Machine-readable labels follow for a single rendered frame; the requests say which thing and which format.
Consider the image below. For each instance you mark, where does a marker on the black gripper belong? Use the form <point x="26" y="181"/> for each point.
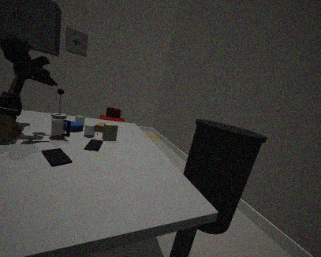
<point x="41" y="75"/>

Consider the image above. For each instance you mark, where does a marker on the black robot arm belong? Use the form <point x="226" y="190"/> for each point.
<point x="14" y="49"/>

